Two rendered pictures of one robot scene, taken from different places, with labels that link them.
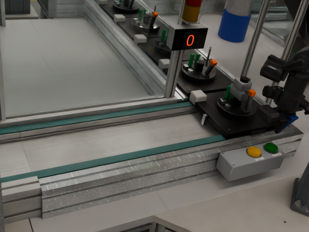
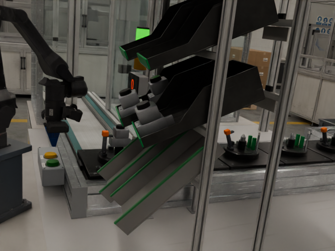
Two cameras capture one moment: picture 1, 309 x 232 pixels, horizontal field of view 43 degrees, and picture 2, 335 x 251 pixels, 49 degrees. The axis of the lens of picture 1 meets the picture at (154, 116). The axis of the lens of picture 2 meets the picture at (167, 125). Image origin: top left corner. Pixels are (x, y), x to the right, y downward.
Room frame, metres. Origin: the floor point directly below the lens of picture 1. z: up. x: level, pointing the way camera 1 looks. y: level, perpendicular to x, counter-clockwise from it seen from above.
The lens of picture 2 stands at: (1.54, -1.43, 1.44)
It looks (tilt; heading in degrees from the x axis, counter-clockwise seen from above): 15 degrees down; 99
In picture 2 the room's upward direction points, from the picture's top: 6 degrees clockwise
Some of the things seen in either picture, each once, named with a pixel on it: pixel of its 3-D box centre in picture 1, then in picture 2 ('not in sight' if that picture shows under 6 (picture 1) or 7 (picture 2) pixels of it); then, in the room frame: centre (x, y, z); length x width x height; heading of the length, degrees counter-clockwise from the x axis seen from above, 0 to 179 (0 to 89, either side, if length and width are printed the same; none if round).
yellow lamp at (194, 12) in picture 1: (191, 12); (140, 62); (1.21, -0.05, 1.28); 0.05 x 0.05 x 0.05
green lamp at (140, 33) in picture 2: not in sight; (142, 35); (1.21, -0.05, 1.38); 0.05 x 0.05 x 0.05
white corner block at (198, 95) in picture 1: (197, 97); not in sight; (1.24, -0.14, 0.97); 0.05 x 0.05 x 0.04; 32
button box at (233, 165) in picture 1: (250, 160); (50, 164); (0.98, -0.32, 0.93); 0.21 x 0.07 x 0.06; 122
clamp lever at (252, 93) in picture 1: (248, 99); (106, 141); (1.17, -0.30, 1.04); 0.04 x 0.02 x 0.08; 32
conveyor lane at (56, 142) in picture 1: (155, 131); (104, 147); (1.07, -0.01, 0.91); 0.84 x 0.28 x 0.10; 122
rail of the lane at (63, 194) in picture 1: (188, 163); (62, 149); (0.93, -0.13, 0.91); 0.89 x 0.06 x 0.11; 122
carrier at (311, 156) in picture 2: not in sight; (291, 141); (1.84, 0.12, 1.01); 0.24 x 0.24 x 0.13; 33
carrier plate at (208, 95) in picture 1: (234, 111); (117, 162); (1.21, -0.28, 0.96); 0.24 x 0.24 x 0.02; 32
